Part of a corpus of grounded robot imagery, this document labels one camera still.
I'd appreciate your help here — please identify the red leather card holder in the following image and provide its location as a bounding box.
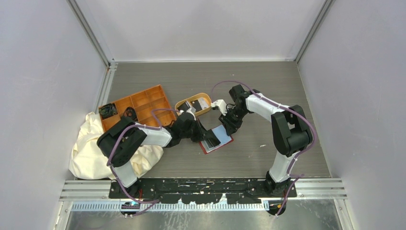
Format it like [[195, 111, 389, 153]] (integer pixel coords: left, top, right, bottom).
[[200, 125, 234, 154]]

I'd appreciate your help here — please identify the cream cloth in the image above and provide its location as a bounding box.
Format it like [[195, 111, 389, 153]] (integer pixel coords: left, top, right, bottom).
[[69, 112, 164, 180]]

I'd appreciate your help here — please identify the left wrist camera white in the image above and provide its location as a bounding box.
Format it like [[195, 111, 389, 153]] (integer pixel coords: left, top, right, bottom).
[[178, 106, 196, 119]]

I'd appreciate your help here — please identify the orange compartment organizer tray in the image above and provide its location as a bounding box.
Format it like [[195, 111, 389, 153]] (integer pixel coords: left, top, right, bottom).
[[100, 85, 176, 131]]

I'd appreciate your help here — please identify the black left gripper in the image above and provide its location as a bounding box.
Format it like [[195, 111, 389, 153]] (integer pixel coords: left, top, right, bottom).
[[180, 117, 213, 143]]

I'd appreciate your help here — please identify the dark bundle in organizer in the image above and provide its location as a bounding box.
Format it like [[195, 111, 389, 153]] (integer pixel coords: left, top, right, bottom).
[[99, 103, 118, 120]]

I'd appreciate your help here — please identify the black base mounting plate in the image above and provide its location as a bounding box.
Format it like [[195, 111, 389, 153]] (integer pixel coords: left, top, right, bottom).
[[126, 178, 297, 205]]

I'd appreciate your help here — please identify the black roll in organizer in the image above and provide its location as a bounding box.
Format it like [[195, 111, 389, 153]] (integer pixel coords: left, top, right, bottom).
[[123, 106, 138, 121]]

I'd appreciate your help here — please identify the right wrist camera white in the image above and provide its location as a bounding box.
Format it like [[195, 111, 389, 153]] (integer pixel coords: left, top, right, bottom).
[[211, 99, 227, 115]]

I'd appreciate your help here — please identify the tan oval tray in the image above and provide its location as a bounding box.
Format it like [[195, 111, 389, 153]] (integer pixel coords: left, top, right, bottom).
[[175, 92, 212, 117]]

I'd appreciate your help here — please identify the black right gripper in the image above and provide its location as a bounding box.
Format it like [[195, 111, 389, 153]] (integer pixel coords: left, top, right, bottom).
[[218, 106, 249, 136]]

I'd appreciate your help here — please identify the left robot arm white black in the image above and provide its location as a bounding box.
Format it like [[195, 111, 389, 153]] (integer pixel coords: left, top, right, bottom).
[[97, 112, 221, 198]]

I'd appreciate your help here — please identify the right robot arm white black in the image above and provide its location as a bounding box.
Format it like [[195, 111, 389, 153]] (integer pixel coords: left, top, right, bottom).
[[211, 84, 315, 197]]

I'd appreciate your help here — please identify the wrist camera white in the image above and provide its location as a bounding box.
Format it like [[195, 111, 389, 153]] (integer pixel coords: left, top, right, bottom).
[[211, 99, 227, 115], [178, 106, 196, 119]]

